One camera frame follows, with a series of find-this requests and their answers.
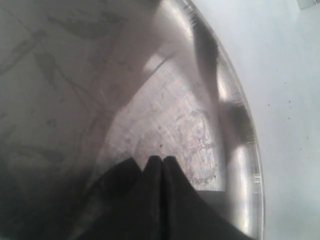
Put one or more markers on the chrome wire utensil basket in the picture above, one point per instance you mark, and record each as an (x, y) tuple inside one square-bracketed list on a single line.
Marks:
[(304, 4)]

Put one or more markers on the round stainless steel plate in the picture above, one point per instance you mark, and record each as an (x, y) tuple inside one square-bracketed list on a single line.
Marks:
[(90, 89)]

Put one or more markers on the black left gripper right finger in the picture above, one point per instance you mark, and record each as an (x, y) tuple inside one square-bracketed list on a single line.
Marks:
[(185, 215)]

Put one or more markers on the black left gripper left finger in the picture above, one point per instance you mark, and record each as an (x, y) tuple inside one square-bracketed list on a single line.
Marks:
[(138, 215)]

